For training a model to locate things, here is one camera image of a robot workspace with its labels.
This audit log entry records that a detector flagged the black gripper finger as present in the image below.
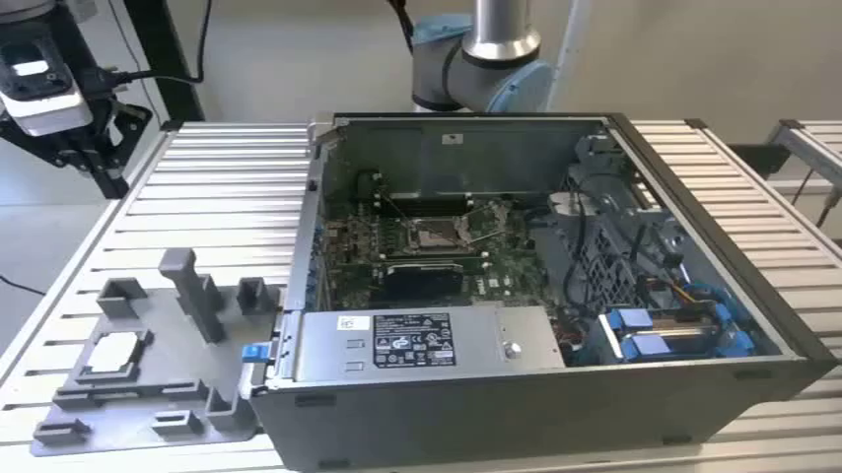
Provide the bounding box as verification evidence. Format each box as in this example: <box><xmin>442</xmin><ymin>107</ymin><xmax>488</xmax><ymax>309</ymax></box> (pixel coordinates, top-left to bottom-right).
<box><xmin>0</xmin><ymin>117</ymin><xmax>91</xmax><ymax>174</ymax></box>
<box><xmin>91</xmin><ymin>101</ymin><xmax>154</xmax><ymax>199</ymax></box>

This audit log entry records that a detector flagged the silver CPU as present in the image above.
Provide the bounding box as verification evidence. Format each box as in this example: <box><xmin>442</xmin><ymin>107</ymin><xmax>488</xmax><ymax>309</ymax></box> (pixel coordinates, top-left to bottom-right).
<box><xmin>87</xmin><ymin>331</ymin><xmax>143</xmax><ymax>372</ymax></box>

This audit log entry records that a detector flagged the black RAM slot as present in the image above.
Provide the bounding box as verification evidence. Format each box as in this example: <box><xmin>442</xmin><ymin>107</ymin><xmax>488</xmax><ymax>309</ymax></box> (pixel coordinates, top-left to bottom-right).
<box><xmin>374</xmin><ymin>193</ymin><xmax>474</xmax><ymax>204</ymax></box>

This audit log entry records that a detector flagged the CPU socket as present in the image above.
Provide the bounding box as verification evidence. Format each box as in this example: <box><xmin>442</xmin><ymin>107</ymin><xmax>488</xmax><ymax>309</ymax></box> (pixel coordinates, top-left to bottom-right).
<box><xmin>408</xmin><ymin>218</ymin><xmax>473</xmax><ymax>253</ymax></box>

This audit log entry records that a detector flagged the gray plastic parts rack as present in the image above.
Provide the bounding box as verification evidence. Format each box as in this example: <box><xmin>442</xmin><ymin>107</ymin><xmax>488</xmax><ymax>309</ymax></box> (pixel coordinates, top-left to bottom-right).
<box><xmin>31</xmin><ymin>247</ymin><xmax>286</xmax><ymax>457</ymax></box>

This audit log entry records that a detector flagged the black heatsink block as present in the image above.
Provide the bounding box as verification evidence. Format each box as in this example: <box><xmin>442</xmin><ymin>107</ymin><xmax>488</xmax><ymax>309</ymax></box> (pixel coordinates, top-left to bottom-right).
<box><xmin>354</xmin><ymin>169</ymin><xmax>385</xmax><ymax>201</ymax></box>

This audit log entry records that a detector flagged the thin metal locking lever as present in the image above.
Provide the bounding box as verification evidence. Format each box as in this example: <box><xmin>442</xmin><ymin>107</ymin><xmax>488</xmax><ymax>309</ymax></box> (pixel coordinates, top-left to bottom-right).
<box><xmin>386</xmin><ymin>193</ymin><xmax>416</xmax><ymax>222</ymax></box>

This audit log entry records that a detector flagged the silver power supply unit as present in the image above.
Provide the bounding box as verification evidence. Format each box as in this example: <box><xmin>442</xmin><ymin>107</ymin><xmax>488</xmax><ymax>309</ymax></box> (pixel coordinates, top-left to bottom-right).
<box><xmin>293</xmin><ymin>306</ymin><xmax>569</xmax><ymax>384</ymax></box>

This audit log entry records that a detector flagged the black expansion card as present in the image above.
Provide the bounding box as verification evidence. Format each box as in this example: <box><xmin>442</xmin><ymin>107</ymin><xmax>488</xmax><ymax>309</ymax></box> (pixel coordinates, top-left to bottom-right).
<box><xmin>380</xmin><ymin>262</ymin><xmax>466</xmax><ymax>301</ymax></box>

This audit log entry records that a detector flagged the metal socket cover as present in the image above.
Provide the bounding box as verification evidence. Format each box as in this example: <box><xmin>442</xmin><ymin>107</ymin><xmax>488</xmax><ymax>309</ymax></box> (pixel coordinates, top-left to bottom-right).
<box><xmin>460</xmin><ymin>206</ymin><xmax>514</xmax><ymax>246</ymax></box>

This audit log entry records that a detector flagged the green motherboard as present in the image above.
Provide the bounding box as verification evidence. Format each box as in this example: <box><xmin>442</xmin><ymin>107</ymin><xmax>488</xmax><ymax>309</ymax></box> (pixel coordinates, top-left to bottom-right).
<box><xmin>318</xmin><ymin>195</ymin><xmax>562</xmax><ymax>312</ymax></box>

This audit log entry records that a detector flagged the open dark gray PC case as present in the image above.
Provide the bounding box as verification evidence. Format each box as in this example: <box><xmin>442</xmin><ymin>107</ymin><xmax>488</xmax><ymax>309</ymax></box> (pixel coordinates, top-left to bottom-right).
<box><xmin>249</xmin><ymin>111</ymin><xmax>841</xmax><ymax>470</ymax></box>

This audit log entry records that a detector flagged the gray plastic drive cage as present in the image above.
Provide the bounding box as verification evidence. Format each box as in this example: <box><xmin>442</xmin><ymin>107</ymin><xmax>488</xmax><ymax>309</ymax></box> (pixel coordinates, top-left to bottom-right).
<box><xmin>530</xmin><ymin>162</ymin><xmax>668</xmax><ymax>317</ymax></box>

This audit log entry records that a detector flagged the blue disk carrier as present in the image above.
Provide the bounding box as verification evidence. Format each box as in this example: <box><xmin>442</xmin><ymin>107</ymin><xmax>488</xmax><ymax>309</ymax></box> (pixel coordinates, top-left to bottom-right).
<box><xmin>620</xmin><ymin>327</ymin><xmax>757</xmax><ymax>360</ymax></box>
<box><xmin>601</xmin><ymin>304</ymin><xmax>732</xmax><ymax>330</ymax></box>

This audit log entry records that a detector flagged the aluminium side table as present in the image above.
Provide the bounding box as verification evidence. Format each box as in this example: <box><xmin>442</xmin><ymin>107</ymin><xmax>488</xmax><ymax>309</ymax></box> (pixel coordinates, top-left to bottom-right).
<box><xmin>767</xmin><ymin>117</ymin><xmax>842</xmax><ymax>184</ymax></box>

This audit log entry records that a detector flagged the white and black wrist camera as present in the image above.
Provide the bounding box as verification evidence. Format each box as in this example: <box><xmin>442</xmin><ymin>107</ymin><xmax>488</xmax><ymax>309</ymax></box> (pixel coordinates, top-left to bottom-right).
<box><xmin>0</xmin><ymin>41</ymin><xmax>95</xmax><ymax>138</ymax></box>

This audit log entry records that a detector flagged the black camera cable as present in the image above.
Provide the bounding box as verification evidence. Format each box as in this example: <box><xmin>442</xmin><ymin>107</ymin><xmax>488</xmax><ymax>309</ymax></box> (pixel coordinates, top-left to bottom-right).
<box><xmin>82</xmin><ymin>0</ymin><xmax>214</xmax><ymax>96</ymax></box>

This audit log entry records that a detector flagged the black frame post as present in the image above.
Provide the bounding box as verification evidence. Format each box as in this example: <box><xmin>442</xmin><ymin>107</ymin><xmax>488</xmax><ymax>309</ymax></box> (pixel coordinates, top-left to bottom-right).
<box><xmin>109</xmin><ymin>0</ymin><xmax>207</xmax><ymax>122</ymax></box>

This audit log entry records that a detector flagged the black floor cable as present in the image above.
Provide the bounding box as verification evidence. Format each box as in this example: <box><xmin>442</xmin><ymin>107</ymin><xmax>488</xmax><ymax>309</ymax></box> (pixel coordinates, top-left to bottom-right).
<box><xmin>0</xmin><ymin>273</ymin><xmax>49</xmax><ymax>298</ymax></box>

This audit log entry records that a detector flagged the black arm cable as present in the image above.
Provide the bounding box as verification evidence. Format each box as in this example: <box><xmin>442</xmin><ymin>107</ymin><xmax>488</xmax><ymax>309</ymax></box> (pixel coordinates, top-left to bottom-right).
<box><xmin>388</xmin><ymin>0</ymin><xmax>420</xmax><ymax>53</ymax></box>

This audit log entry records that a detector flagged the white cable connector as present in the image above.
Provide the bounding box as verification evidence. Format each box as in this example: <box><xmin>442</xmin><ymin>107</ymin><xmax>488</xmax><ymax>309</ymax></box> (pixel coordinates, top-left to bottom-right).
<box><xmin>548</xmin><ymin>192</ymin><xmax>582</xmax><ymax>217</ymax></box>

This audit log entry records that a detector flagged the black wire in case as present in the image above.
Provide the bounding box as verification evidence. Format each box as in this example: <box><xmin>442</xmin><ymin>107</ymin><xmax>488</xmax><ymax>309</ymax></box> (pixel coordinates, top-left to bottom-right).
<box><xmin>621</xmin><ymin>184</ymin><xmax>646</xmax><ymax>265</ymax></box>
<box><xmin>566</xmin><ymin>189</ymin><xmax>598</xmax><ymax>309</ymax></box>

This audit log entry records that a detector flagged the yellow and red wire bundle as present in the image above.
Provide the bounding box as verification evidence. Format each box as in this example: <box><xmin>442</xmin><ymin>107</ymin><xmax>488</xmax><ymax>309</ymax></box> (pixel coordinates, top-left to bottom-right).
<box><xmin>646</xmin><ymin>278</ymin><xmax>701</xmax><ymax>307</ymax></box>

